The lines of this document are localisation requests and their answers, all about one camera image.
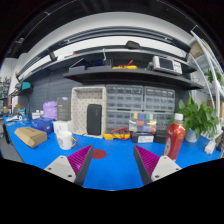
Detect purple plastic bag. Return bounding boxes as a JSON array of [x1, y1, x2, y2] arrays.
[[42, 100, 59, 121]]

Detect brown cardboard box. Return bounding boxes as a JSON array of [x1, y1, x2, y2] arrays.
[[13, 126, 48, 149]]

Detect clear organizer box coloured parts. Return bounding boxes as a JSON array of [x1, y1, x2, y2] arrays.
[[128, 112, 158, 134]]

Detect white shelf unit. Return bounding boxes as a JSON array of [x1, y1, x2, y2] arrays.
[[189, 29, 224, 134]]

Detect red drink bottle white cap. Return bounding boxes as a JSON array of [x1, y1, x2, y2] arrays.
[[162, 113, 187, 162]]

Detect plain black box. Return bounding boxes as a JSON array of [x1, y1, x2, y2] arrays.
[[153, 129, 168, 145]]

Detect black box white label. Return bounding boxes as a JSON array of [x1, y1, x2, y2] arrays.
[[131, 132, 155, 144]]

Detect green potted plant white pot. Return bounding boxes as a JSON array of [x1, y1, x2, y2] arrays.
[[169, 94, 220, 144]]

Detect yellow meter with red leads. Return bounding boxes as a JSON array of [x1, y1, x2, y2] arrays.
[[111, 59, 138, 70]]

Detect flat round red coaster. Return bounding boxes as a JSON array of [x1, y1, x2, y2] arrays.
[[92, 148, 108, 160]]

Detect white mug gold handle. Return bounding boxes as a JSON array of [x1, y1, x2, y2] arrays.
[[55, 130, 78, 151]]

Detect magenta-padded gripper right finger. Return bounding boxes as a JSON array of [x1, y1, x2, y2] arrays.
[[133, 144, 183, 187]]

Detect dark grey flat box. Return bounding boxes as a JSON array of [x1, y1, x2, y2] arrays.
[[56, 96, 72, 122]]

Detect white power adapter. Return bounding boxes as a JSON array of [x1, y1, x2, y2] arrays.
[[204, 140, 217, 155]]

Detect blue box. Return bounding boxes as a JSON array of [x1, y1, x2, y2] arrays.
[[30, 117, 55, 135]]

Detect black rounded device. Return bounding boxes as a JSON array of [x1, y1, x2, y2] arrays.
[[125, 40, 143, 51]]

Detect beige dotted storage basket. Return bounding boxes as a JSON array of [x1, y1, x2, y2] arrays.
[[70, 86, 108, 139]]

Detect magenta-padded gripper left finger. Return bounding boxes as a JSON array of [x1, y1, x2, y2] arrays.
[[43, 144, 95, 187]]

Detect black workbench shelf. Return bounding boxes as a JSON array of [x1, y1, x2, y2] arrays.
[[63, 68, 205, 91]]

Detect grey oscilloscope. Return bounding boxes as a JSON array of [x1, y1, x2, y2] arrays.
[[151, 55, 184, 76]]

